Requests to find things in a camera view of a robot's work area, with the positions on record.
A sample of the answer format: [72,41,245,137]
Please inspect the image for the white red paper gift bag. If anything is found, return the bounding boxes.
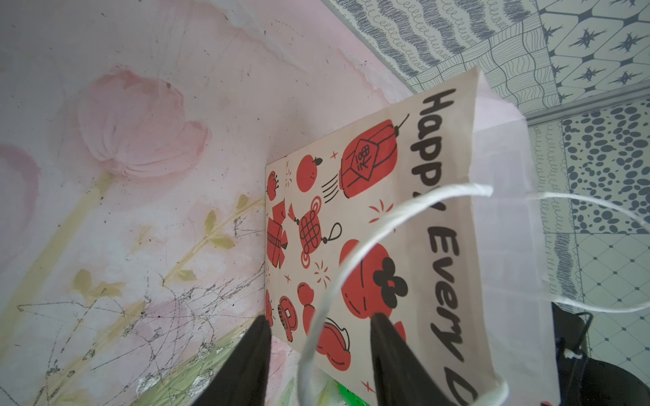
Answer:
[265,69,568,405]

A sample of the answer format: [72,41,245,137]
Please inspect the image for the green plastic basket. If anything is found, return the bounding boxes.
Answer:
[339,384,369,406]

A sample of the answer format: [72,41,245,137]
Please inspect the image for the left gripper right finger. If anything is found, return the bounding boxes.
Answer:
[370,313,452,406]

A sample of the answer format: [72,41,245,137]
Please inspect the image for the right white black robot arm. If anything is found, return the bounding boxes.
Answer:
[552,304,649,406]

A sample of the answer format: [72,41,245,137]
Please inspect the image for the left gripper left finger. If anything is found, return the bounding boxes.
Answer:
[192,316,272,406]

